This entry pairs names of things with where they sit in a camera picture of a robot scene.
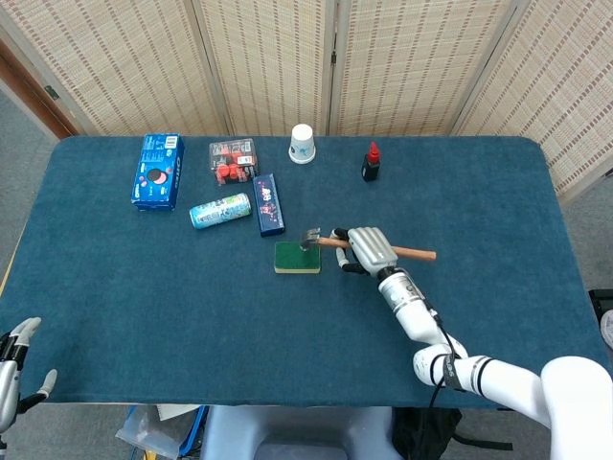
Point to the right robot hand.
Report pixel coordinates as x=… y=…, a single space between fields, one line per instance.
x=373 y=250

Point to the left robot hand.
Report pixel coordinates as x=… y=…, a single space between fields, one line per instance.
x=10 y=369

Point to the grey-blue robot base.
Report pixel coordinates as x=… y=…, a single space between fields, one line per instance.
x=297 y=433

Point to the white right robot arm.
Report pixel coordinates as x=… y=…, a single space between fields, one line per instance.
x=460 y=354

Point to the green and yellow sponge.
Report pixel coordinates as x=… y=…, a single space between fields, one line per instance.
x=294 y=261

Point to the black bottle with red cap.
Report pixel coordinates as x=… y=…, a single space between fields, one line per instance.
x=371 y=164

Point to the dark blue narrow box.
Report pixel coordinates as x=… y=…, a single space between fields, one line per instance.
x=268 y=203

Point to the white paper cup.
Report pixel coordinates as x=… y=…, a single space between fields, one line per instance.
x=302 y=144

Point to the clear plastic bag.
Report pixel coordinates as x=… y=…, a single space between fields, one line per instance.
x=148 y=431

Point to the blue table cloth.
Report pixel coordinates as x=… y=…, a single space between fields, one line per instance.
x=239 y=326

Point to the light blue drink can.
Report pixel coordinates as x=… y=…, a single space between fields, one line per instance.
x=220 y=211

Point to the clear box of red caps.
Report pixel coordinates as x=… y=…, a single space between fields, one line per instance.
x=233 y=160

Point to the white paper sheet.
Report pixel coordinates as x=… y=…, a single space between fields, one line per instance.
x=174 y=411

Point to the black bag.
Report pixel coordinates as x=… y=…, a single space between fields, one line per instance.
x=426 y=431

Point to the woven folding screen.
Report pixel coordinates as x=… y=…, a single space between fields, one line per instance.
x=335 y=62

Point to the blue Oreo cookie box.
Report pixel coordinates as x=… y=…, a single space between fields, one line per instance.
x=159 y=172

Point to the black box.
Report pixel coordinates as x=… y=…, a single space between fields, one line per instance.
x=602 y=306

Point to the brown wooden door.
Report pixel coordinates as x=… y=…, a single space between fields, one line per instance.
x=33 y=91

